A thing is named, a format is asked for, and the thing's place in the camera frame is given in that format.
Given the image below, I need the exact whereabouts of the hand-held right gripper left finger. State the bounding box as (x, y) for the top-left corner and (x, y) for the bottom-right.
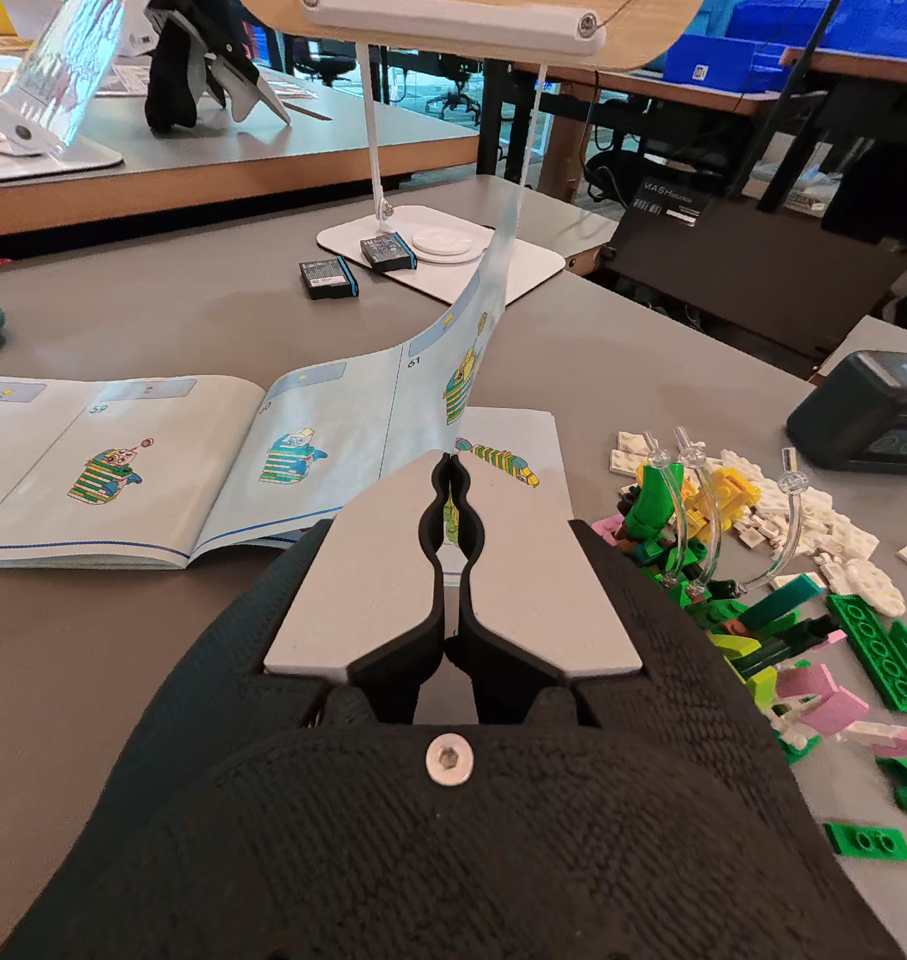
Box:
(262, 450), (454, 686)

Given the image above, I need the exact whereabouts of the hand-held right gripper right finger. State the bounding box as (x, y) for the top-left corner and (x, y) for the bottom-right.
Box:
(452, 450), (643, 686)

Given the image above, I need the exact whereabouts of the instruction booklet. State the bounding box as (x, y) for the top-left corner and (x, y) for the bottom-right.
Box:
(0, 184), (575, 587)

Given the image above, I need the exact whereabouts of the grey desk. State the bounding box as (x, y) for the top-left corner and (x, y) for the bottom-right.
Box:
(0, 175), (907, 960)

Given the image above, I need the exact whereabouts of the green brick plant model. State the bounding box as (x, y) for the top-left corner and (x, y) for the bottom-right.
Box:
(592, 427), (874, 766)

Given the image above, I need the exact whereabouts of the pile of white bricks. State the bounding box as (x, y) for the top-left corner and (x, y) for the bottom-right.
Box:
(609, 430), (907, 620)

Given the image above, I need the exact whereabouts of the black battery blue edge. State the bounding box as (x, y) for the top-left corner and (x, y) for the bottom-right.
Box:
(359, 233), (419, 273)
(298, 257), (361, 303)

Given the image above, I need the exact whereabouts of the pile of green bricks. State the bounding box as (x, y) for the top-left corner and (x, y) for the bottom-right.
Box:
(821, 593), (907, 862)

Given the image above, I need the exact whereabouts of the black charger box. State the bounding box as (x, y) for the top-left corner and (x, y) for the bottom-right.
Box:
(786, 349), (907, 476)

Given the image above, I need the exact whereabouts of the white stand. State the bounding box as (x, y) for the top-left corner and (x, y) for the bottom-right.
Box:
(300, 0), (608, 307)

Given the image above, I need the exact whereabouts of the wooden edged table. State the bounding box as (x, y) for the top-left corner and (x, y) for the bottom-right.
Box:
(0, 64), (483, 243)

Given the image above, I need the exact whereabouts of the spare gripper on table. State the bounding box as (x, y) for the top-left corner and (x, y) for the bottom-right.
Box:
(143, 0), (292, 136)

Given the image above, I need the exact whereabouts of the blue plastic bin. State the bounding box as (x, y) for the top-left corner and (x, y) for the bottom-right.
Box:
(662, 34), (795, 94)

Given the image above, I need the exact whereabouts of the tan covered panel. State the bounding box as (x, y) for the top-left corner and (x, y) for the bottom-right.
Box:
(239, 0), (705, 73)

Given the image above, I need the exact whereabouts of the clear acrylic stand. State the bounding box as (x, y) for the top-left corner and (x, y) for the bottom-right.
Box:
(0, 0), (127, 185)

